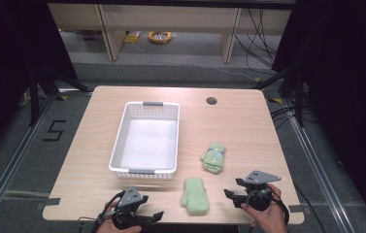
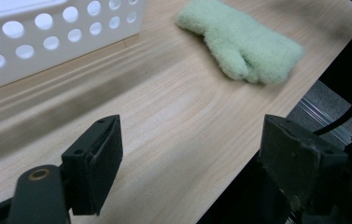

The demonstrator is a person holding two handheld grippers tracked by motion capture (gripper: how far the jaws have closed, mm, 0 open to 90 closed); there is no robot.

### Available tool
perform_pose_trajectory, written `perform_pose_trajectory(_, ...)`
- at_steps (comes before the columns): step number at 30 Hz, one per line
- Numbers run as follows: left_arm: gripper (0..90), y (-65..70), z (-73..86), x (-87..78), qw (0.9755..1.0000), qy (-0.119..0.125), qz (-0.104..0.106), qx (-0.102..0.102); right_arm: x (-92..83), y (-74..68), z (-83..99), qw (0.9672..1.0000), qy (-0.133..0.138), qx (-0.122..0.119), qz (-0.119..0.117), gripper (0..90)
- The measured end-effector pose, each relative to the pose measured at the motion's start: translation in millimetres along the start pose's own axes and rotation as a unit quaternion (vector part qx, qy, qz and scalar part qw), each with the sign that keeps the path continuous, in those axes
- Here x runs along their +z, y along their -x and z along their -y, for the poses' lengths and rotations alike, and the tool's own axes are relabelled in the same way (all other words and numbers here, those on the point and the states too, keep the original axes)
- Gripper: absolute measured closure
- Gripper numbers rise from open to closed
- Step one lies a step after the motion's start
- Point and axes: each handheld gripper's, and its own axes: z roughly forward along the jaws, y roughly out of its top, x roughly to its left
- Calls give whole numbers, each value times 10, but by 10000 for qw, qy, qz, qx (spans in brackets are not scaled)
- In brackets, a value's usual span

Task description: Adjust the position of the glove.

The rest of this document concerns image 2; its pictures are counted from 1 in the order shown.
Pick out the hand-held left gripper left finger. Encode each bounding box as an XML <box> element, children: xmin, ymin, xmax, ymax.
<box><xmin>61</xmin><ymin>114</ymin><xmax>124</xmax><ymax>217</ymax></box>

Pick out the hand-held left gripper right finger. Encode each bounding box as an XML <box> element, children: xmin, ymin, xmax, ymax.
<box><xmin>259</xmin><ymin>113</ymin><xmax>351</xmax><ymax>217</ymax></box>

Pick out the white perforated plastic basket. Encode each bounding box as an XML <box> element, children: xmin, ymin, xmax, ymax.
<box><xmin>0</xmin><ymin>0</ymin><xmax>148</xmax><ymax>95</ymax></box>

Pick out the green fluffy mitten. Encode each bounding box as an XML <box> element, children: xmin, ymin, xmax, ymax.
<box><xmin>176</xmin><ymin>0</ymin><xmax>305</xmax><ymax>85</ymax></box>

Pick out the metal floor rail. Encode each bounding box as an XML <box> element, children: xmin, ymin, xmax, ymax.
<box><xmin>297</xmin><ymin>97</ymin><xmax>352</xmax><ymax>145</ymax></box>

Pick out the black cable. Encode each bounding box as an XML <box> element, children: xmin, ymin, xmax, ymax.
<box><xmin>313</xmin><ymin>90</ymin><xmax>352</xmax><ymax>136</ymax></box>

